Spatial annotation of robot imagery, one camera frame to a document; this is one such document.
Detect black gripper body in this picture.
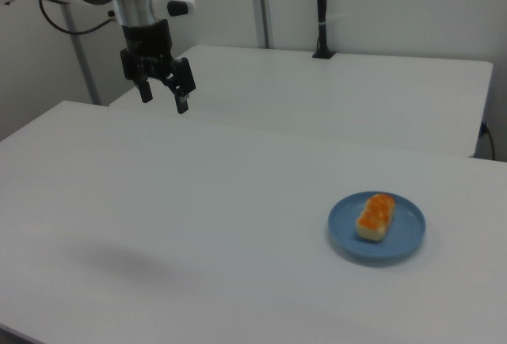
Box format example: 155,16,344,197
120,20,177,84

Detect grey metal frame post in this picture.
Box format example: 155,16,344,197
62,2,101,106
248,0,275,49

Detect bread loaf with orange topping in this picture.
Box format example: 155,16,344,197
355,193,397,242

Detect blue round plate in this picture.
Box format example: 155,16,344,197
327,191,427,261

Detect black camera stand pole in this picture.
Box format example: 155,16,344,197
311,0,337,60

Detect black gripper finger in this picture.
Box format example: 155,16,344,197
160,56,198,116
135,62,154,104

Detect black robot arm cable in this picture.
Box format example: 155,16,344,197
38,0,120,36

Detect black wall power cable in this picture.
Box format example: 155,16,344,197
480,121,497,161

